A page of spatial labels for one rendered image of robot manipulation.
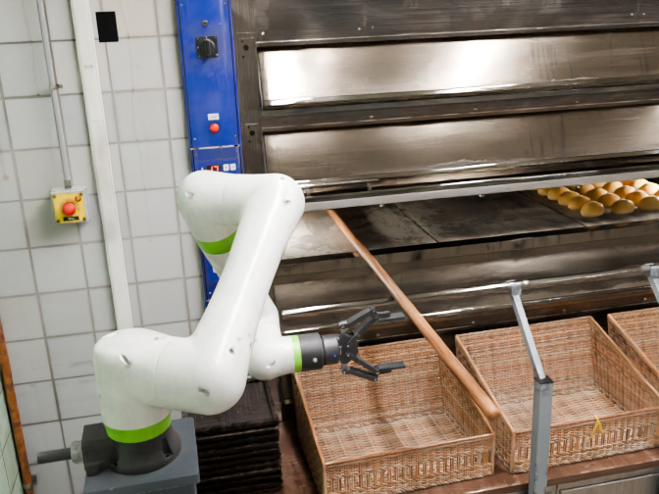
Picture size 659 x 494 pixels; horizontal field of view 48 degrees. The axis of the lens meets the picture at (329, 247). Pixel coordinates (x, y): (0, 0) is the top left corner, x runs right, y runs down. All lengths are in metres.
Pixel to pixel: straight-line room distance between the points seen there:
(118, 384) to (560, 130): 1.83
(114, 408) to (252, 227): 0.42
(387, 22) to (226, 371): 1.44
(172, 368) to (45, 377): 1.34
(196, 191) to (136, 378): 0.43
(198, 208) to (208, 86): 0.79
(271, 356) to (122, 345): 0.51
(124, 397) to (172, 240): 1.10
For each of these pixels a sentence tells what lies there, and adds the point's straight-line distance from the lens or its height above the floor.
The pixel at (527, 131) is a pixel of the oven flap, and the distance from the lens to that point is 2.65.
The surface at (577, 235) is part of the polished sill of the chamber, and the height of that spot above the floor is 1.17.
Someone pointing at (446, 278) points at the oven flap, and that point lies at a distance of 2.68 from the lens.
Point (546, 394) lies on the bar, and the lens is 2.26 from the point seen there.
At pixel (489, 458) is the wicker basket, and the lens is 2.46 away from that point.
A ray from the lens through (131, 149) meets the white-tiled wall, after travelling 2.35.
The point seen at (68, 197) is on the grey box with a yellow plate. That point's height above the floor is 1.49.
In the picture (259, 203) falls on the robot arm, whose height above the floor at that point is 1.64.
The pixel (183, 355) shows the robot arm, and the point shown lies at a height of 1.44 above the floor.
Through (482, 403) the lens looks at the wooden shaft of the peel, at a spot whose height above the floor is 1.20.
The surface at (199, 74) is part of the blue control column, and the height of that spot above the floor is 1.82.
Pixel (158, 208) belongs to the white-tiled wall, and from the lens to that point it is 2.39.
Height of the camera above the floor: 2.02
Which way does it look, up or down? 19 degrees down
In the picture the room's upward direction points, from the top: 2 degrees counter-clockwise
